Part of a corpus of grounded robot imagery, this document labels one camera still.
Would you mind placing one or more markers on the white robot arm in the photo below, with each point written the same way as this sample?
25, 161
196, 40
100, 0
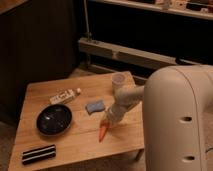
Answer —
173, 100

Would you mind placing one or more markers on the black object on shelf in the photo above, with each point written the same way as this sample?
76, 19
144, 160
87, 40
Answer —
182, 62

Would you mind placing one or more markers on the black bowl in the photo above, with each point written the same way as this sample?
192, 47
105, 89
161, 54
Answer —
54, 120

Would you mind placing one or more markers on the black white striped block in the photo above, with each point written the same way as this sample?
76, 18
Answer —
38, 154

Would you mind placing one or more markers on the clear plastic cup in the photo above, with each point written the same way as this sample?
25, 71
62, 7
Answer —
118, 80

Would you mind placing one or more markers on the metal shelf frame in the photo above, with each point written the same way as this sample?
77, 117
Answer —
146, 35

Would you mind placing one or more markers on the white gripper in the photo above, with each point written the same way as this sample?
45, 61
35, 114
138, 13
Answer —
114, 114

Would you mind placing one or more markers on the blue sponge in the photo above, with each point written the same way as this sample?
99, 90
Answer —
96, 106

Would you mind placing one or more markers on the wooden table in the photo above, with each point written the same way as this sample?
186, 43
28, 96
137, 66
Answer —
80, 141

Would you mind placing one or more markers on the orange pepper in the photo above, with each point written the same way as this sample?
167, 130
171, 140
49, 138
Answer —
103, 130

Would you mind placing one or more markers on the white tube bottle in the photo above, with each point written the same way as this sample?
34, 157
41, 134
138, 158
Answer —
65, 96

